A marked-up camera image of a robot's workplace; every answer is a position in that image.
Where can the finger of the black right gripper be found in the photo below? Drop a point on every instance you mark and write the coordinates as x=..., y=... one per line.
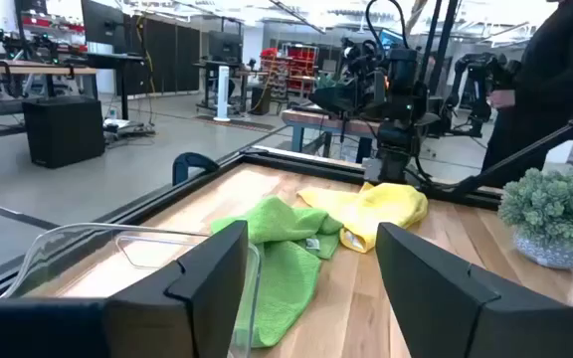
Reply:
x=331, y=102

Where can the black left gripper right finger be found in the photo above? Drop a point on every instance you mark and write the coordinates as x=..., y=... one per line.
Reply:
x=440, y=308

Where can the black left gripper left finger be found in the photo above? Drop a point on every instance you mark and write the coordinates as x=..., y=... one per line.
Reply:
x=192, y=308

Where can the pale green microfiber towel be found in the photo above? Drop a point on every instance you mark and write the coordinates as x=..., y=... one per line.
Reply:
x=286, y=288

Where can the yellow microfiber towel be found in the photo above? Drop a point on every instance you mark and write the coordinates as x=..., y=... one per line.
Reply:
x=376, y=214

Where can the bright green microfiber towel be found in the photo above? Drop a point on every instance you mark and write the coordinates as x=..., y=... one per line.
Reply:
x=276, y=219

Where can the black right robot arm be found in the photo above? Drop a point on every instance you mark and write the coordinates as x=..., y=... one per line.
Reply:
x=401, y=144

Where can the background black robot arm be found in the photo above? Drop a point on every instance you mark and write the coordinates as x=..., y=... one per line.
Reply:
x=480, y=74

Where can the clear plastic basket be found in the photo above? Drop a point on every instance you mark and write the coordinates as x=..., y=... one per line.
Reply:
x=117, y=230

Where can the blue-legged wooden table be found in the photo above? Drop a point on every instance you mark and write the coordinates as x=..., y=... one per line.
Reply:
x=316, y=122

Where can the red parts bin shelf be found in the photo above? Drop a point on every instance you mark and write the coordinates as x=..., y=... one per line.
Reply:
x=296, y=64

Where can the white tower fan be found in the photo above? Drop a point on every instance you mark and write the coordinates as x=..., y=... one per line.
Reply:
x=222, y=94

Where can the black desk monitor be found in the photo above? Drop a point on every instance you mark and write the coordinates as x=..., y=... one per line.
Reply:
x=224, y=46

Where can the black standing desk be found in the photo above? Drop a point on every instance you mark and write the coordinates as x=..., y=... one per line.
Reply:
x=207, y=64

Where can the person's hand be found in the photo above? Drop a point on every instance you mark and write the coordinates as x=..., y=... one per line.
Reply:
x=503, y=99

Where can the potted succulent plant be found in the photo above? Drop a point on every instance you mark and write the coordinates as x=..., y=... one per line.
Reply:
x=550, y=209

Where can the black partition cabinets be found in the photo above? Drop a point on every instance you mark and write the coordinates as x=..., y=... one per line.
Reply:
x=167, y=59

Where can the person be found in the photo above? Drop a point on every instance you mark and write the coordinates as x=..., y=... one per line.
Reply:
x=555, y=59

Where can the black box on floor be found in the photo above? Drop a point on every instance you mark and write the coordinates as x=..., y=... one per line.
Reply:
x=62, y=131

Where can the large black monitor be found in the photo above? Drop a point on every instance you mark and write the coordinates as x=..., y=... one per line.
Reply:
x=101, y=22

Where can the wooden workbench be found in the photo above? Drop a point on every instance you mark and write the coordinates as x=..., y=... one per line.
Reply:
x=28, y=67

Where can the black aluminium table frame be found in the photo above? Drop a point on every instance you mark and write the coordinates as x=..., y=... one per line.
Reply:
x=316, y=166

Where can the black vertical frame post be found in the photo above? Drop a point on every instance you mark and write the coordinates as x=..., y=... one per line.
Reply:
x=440, y=45

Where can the black frame hook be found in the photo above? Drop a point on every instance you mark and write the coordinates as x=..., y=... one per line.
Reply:
x=187, y=161

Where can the black diagonal frame strut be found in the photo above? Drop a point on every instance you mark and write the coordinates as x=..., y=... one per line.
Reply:
x=540, y=146

